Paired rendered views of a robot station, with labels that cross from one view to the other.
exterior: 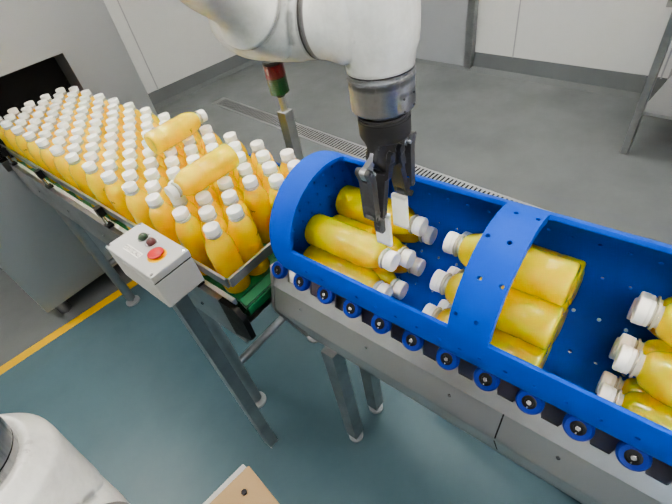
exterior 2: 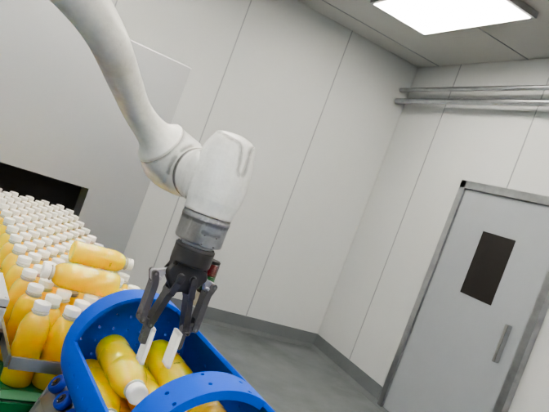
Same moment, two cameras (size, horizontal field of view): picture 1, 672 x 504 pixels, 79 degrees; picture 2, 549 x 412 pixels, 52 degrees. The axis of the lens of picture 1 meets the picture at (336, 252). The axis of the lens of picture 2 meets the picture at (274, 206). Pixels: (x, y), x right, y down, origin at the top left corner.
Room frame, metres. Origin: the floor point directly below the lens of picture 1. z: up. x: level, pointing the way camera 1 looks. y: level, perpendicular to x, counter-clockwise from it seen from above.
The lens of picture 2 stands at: (-0.44, -0.41, 1.55)
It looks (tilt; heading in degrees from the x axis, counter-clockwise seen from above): 2 degrees down; 11
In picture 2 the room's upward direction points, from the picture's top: 20 degrees clockwise
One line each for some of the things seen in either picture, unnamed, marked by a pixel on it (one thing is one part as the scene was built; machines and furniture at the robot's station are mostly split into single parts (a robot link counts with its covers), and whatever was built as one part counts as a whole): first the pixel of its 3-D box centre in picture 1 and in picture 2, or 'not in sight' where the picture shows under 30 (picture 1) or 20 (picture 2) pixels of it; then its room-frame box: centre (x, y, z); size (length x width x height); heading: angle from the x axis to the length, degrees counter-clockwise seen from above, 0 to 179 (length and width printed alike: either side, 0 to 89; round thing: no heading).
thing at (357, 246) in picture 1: (349, 243); (122, 369); (0.61, -0.03, 1.10); 0.19 x 0.07 x 0.07; 43
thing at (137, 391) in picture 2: (391, 260); (136, 393); (0.54, -0.10, 1.10); 0.04 x 0.02 x 0.04; 133
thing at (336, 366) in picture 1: (345, 398); not in sight; (0.70, 0.07, 0.31); 0.06 x 0.06 x 0.63; 43
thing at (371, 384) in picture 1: (368, 368); not in sight; (0.79, -0.03, 0.31); 0.06 x 0.06 x 0.63; 43
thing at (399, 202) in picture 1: (400, 211); (171, 347); (0.56, -0.13, 1.20); 0.03 x 0.01 x 0.07; 43
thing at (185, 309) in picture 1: (231, 380); not in sight; (0.74, 0.42, 0.50); 0.04 x 0.04 x 1.00; 43
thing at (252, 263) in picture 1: (285, 234); (94, 373); (0.85, 0.12, 0.96); 0.40 x 0.01 x 0.03; 133
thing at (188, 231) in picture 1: (196, 242); (22, 324); (0.86, 0.36, 0.99); 0.07 x 0.07 x 0.19
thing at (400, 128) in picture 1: (385, 138); (188, 267); (0.54, -0.11, 1.36); 0.08 x 0.07 x 0.09; 133
